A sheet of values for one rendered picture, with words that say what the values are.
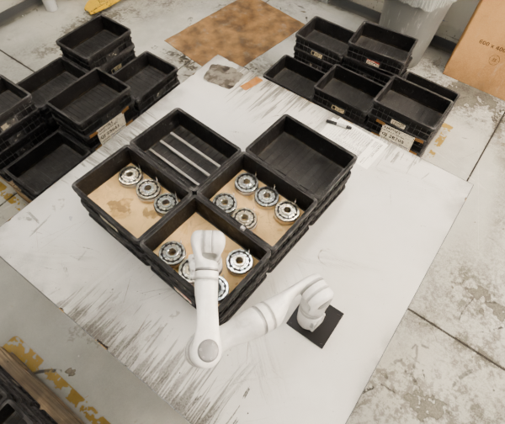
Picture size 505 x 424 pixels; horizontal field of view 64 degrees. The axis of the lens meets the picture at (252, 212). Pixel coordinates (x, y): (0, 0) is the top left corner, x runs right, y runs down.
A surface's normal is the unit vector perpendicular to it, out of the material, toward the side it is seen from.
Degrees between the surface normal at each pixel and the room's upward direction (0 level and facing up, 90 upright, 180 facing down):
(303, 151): 0
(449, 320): 0
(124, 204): 0
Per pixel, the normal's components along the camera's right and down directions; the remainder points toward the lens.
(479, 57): -0.55, 0.52
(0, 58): 0.04, -0.53
